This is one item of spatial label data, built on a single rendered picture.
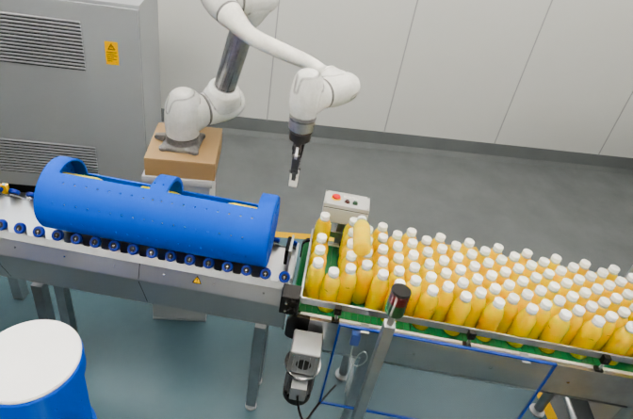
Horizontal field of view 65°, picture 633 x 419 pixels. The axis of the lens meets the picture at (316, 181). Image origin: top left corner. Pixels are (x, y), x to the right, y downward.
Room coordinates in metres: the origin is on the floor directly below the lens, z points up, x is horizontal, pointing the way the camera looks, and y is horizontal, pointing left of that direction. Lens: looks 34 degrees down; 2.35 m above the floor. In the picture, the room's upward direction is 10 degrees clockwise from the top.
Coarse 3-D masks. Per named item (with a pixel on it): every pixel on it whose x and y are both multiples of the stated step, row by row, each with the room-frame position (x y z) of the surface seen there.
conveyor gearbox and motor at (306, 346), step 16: (304, 336) 1.20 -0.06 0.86; (320, 336) 1.21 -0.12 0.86; (288, 352) 1.21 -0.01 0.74; (304, 352) 1.13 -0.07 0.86; (320, 352) 1.14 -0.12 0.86; (288, 368) 1.12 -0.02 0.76; (304, 368) 1.12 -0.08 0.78; (288, 384) 1.14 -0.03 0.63; (304, 384) 1.10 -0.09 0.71; (288, 400) 1.13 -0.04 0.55; (304, 400) 1.13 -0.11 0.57
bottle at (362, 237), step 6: (360, 222) 1.55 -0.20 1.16; (366, 222) 1.56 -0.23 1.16; (354, 228) 1.53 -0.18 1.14; (360, 228) 1.51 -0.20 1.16; (366, 228) 1.52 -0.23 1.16; (354, 234) 1.49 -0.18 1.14; (360, 234) 1.47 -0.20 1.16; (366, 234) 1.48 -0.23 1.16; (354, 240) 1.45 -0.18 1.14; (360, 240) 1.44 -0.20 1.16; (366, 240) 1.44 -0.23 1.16; (354, 246) 1.42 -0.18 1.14; (360, 246) 1.43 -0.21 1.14; (366, 246) 1.42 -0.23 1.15; (354, 252) 1.42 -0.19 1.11; (360, 252) 1.43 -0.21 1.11; (366, 252) 1.42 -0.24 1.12
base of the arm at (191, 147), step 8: (160, 136) 1.97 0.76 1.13; (200, 136) 2.04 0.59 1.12; (168, 144) 1.92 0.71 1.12; (176, 144) 1.91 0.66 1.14; (184, 144) 1.92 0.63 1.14; (192, 144) 1.94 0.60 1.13; (200, 144) 1.99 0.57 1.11; (176, 152) 1.91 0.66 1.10; (184, 152) 1.91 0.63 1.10; (192, 152) 1.91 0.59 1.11
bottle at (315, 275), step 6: (312, 264) 1.36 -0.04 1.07; (312, 270) 1.34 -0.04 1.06; (318, 270) 1.34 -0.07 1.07; (324, 270) 1.36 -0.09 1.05; (306, 276) 1.35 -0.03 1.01; (312, 276) 1.33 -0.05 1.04; (318, 276) 1.33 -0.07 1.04; (306, 282) 1.34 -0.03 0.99; (312, 282) 1.33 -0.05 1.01; (318, 282) 1.33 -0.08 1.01; (306, 288) 1.34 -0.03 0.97; (312, 288) 1.33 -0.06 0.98; (318, 288) 1.33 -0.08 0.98; (306, 294) 1.33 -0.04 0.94; (312, 294) 1.33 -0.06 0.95; (318, 294) 1.34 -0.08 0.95
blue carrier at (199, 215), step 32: (64, 160) 1.51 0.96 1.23; (64, 192) 1.38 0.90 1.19; (96, 192) 1.39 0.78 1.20; (128, 192) 1.41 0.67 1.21; (160, 192) 1.43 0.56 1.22; (192, 192) 1.62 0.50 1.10; (64, 224) 1.35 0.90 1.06; (96, 224) 1.34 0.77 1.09; (128, 224) 1.34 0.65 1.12; (160, 224) 1.35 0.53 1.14; (192, 224) 1.36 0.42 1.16; (224, 224) 1.37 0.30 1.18; (256, 224) 1.38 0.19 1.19; (224, 256) 1.35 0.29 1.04; (256, 256) 1.34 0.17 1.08
